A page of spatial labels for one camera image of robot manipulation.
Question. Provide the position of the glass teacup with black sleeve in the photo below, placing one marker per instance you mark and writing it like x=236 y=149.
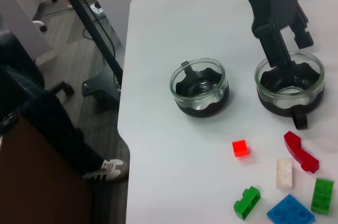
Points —
x=272 y=109
x=200 y=111

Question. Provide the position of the dark red curved toy block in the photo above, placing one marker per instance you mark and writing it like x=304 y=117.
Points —
x=301 y=155

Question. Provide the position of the small red cube brick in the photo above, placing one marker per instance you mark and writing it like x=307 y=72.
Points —
x=240 y=148

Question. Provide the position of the white toy brick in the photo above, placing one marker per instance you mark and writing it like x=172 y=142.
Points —
x=284 y=173

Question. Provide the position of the green rectangular toy brick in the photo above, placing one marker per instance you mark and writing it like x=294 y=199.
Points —
x=322 y=196

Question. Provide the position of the green stepped toy brick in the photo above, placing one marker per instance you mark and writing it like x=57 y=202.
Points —
x=247 y=203

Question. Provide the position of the blue square toy brick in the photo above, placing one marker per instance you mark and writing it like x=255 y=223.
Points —
x=290 y=212

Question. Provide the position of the white power strip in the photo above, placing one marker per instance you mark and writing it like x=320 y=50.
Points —
x=96 y=9

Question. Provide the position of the white striped sneaker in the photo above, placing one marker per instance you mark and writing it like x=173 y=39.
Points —
x=111 y=168

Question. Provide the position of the black office chair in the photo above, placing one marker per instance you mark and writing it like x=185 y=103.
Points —
x=62 y=88

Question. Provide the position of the person's dark trousered leg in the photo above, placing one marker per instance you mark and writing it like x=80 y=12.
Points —
x=52 y=129

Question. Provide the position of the grey partition panel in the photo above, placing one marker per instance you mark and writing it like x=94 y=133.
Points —
x=21 y=23

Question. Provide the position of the black metal stand frame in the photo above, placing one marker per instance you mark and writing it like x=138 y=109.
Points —
x=87 y=18

